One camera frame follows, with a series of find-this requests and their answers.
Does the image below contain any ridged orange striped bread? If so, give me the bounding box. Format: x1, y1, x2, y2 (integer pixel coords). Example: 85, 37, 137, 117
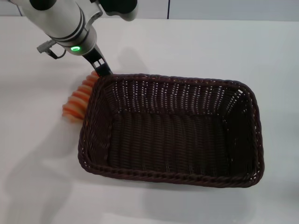
62, 71, 99, 124

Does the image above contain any dark brown woven basket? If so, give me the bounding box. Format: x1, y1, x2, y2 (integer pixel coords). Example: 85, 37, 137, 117
77, 73, 266, 189

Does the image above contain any grey connector with black cable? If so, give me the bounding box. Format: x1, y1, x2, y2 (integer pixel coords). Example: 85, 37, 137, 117
36, 39, 66, 59

